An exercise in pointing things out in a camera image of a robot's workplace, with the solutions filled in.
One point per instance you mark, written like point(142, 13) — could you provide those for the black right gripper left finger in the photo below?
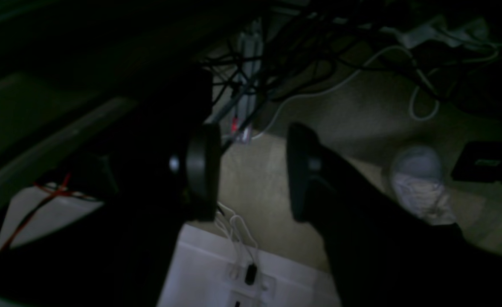
point(167, 180)

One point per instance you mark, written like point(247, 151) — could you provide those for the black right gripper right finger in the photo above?
point(378, 253)

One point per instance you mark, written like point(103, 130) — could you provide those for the white plastic panel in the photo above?
point(203, 273)

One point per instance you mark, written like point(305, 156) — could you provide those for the white sneaker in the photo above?
point(417, 180)

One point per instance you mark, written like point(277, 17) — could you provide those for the black box on floor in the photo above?
point(479, 162)

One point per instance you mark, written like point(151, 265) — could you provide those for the white power strip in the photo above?
point(453, 33)

